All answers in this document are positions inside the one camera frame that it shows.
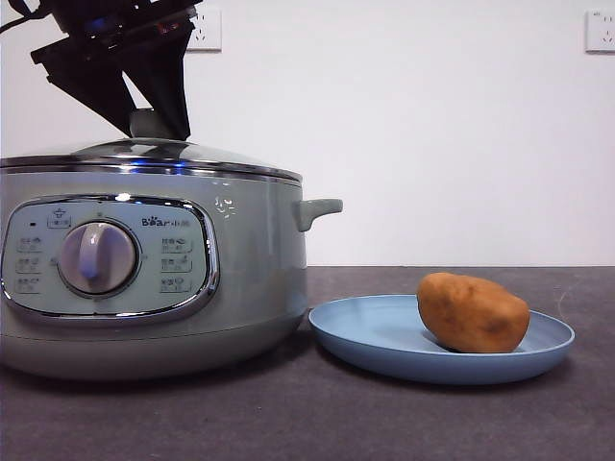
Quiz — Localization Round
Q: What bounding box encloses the blue round plate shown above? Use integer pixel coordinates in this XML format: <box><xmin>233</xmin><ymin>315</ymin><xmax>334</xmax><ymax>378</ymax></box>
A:
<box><xmin>307</xmin><ymin>295</ymin><xmax>577</xmax><ymax>386</ymax></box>

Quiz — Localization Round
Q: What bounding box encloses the brown potato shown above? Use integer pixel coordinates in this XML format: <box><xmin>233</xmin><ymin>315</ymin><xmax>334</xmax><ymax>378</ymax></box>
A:
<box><xmin>415</xmin><ymin>271</ymin><xmax>531</xmax><ymax>354</ymax></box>

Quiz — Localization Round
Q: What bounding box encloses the black cable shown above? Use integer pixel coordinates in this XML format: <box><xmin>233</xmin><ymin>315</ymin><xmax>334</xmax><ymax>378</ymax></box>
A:
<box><xmin>0</xmin><ymin>9</ymin><xmax>57</xmax><ymax>36</ymax></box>

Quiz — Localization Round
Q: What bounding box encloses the pale green electric steamer pot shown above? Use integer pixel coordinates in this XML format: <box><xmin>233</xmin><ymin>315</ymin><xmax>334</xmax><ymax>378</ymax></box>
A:
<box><xmin>0</xmin><ymin>168</ymin><xmax>345</xmax><ymax>383</ymax></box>

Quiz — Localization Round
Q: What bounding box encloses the glass lid with green knob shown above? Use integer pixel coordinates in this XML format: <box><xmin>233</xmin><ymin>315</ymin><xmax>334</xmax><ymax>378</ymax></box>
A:
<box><xmin>0</xmin><ymin>109</ymin><xmax>305</xmax><ymax>183</ymax></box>

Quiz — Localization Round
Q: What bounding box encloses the white wall socket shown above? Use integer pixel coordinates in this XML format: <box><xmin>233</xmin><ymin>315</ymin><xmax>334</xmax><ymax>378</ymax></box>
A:
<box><xmin>185</xmin><ymin>8</ymin><xmax>223</xmax><ymax>53</ymax></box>
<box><xmin>584</xmin><ymin>10</ymin><xmax>615</xmax><ymax>55</ymax></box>

